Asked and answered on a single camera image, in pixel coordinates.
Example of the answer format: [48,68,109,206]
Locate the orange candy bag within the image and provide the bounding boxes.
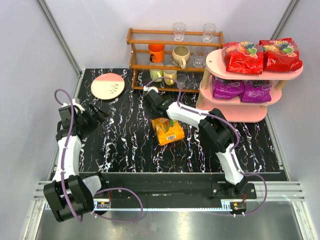
[151,117,185,146]

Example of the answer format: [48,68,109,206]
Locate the red candy bag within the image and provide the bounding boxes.
[259,37,303,73]
[222,41,264,75]

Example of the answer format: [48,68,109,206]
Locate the clear glass top left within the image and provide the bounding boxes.
[172,22,186,42]

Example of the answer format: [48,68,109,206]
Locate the clear glass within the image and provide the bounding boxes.
[202,23,216,43]
[172,22,186,42]

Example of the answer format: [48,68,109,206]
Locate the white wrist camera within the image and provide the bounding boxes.
[72,98,84,111]
[143,85,159,93]

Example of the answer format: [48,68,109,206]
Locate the beige round mug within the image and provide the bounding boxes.
[171,45,191,70]

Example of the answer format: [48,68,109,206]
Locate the pink and cream plate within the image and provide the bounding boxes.
[90,73,125,100]

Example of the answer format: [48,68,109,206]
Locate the cream yellow mug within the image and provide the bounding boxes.
[163,69,177,86]

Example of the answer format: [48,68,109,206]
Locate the clear glass shelf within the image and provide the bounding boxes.
[193,46,209,68]
[176,73,187,89]

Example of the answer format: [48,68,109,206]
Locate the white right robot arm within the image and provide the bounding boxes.
[143,87,248,194]

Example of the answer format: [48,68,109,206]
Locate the purple candy bag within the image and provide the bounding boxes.
[212,77,245,100]
[240,80,272,104]

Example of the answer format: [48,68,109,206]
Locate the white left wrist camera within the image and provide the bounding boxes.
[72,98,84,111]

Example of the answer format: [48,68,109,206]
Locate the orange mug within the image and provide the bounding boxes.
[148,43,165,63]

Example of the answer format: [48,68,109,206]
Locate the clear glass middle shelf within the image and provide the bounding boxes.
[193,46,209,68]

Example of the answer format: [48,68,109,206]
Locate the clear glass bottom shelf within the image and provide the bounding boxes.
[176,73,187,89]

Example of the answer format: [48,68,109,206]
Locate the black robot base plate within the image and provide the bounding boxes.
[80,172,257,200]

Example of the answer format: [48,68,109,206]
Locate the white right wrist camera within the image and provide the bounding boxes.
[143,85,159,93]

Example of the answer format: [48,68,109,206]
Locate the pink three-tier shelf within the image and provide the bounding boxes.
[196,49,304,123]

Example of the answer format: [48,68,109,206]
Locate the pale green mug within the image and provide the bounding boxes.
[149,69,163,83]

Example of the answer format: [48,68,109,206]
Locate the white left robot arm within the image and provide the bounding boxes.
[43,99,108,222]

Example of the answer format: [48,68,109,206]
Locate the brown wooden cup rack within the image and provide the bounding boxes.
[126,28,225,90]

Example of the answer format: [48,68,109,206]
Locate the clear glass top right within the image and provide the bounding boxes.
[202,23,216,43]

